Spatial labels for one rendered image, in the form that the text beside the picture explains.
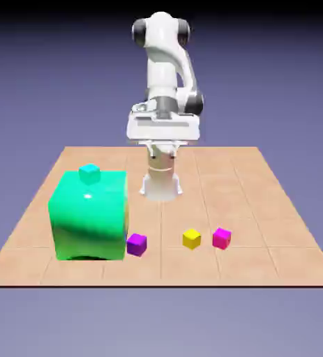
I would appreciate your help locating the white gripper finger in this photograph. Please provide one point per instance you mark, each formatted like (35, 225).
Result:
(151, 151)
(173, 151)

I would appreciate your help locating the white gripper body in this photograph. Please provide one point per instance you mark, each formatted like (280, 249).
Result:
(163, 130)

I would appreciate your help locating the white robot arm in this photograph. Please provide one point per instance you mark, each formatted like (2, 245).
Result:
(164, 50)

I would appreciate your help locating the small cyan cube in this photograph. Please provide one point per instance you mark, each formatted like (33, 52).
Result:
(89, 173)

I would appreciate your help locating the small yellow cube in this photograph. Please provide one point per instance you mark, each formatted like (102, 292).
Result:
(191, 238)

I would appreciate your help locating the small purple cube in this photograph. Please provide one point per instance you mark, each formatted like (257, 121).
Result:
(136, 244)

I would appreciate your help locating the small magenta cube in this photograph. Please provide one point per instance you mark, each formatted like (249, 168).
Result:
(221, 238)

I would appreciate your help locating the large green box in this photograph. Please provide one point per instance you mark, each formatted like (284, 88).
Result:
(88, 217)

